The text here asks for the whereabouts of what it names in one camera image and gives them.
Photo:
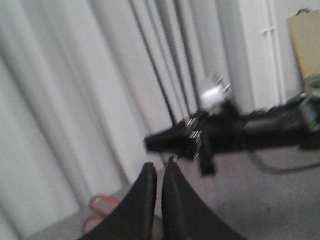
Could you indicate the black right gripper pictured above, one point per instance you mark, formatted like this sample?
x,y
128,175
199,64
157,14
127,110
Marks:
x,y
185,216

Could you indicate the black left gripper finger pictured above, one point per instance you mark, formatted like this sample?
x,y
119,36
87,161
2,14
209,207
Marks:
x,y
133,218

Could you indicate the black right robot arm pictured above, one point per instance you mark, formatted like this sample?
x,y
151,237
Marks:
x,y
296,123

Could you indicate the black orange scissors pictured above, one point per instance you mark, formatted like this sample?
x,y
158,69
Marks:
x,y
100,212

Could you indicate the grey curtain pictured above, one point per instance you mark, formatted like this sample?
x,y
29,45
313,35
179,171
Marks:
x,y
81,84

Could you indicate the tan cardboard board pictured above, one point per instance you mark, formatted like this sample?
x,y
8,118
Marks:
x,y
304,30

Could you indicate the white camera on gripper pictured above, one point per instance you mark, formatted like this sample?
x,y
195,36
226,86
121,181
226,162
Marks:
x,y
213,92

